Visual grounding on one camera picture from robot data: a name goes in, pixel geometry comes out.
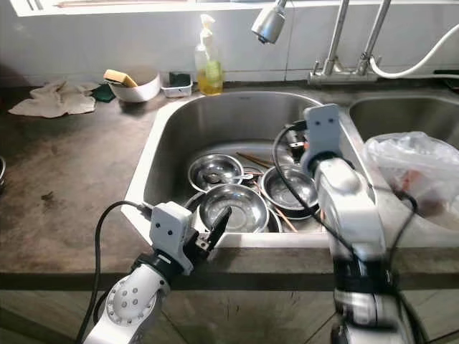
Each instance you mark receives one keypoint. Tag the wooden chopstick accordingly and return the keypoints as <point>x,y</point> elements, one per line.
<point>254,160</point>
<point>283,218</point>

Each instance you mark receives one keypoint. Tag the chrome twin pipe faucet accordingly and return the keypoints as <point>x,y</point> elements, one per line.
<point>333,50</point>

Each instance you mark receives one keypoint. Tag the small white plastic tray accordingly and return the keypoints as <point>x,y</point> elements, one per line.
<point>176,92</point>

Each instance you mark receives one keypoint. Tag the clear plastic bag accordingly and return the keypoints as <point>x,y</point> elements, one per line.
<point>409,168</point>

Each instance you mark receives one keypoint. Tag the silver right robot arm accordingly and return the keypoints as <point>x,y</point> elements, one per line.
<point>348,208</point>

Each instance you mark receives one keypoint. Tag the small steel bowl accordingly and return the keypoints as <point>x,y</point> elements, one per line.
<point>215,166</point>

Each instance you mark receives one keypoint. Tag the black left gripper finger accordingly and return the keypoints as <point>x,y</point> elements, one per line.
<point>219,226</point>

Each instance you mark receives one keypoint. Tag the medium steel bowl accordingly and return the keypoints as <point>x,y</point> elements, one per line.
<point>233,208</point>

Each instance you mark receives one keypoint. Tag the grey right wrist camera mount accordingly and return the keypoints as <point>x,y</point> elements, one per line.
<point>321,132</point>

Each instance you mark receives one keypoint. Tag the yellow sponge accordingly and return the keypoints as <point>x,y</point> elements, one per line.
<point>118,77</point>

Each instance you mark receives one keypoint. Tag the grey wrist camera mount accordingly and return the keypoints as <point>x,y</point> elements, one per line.
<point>321,132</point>
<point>171,229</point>

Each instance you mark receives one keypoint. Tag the chrome spray faucet head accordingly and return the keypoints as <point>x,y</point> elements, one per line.
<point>269,25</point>

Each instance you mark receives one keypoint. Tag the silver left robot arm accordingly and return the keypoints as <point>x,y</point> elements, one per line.
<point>136,304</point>

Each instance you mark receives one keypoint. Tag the white round bowl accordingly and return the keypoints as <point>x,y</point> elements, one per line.
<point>143,91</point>

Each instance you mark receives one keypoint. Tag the dark green cloth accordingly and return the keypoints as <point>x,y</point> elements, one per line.
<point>102,92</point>

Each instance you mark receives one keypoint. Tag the yellow dish soap bottle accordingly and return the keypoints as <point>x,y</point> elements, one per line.
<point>209,72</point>

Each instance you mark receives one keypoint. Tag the green scrub pad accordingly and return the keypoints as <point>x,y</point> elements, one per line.
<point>179,79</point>

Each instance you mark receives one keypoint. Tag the wooden cabinet front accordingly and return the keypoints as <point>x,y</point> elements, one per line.
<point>222,319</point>

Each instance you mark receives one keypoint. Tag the white window frame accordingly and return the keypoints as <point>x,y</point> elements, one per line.
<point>115,6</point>

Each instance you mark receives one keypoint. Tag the beige crumpled rag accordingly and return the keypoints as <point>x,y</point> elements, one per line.
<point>57,100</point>

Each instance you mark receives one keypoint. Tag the stainless steel double sink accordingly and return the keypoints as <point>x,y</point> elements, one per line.
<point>222,122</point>

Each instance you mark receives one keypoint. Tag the steel spoon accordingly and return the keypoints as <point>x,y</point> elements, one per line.
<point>226,176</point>

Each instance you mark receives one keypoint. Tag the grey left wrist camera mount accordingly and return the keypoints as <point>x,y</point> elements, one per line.
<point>171,229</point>

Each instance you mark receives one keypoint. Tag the dark rimmed steel bowl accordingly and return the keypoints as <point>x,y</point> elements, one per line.
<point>287,190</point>

